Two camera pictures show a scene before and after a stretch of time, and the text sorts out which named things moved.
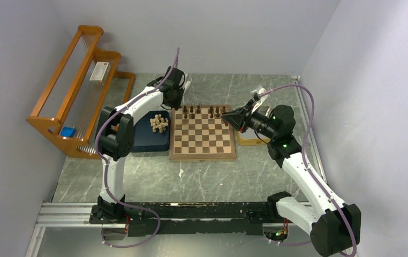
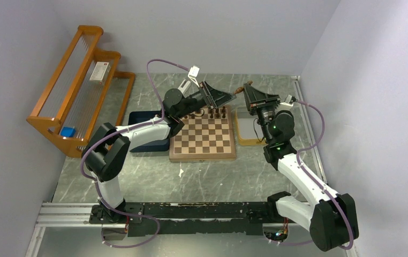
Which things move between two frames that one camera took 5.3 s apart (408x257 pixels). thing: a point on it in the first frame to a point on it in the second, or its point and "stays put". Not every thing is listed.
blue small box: [68, 131] stays put
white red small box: [100, 72] stays put
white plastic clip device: [187, 85] stays put
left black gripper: [176, 105] to [215, 98]
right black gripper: [238, 118] to [256, 100]
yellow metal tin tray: [250, 138] stays put
